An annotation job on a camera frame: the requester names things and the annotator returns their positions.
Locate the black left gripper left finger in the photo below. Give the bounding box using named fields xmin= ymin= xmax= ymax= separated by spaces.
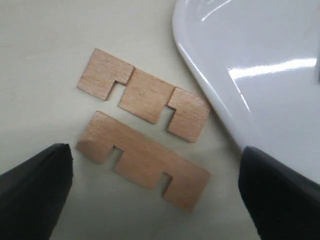
xmin=0 ymin=143 xmax=73 ymax=240

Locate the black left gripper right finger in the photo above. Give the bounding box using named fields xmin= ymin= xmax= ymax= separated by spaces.
xmin=238 ymin=147 xmax=320 ymax=240

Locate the wooden notched plank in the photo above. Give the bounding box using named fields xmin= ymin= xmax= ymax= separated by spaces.
xmin=77 ymin=48 xmax=211 ymax=143
xmin=76 ymin=111 xmax=211 ymax=212

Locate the white plastic tray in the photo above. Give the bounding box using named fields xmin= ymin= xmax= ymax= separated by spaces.
xmin=172 ymin=0 xmax=320 ymax=183

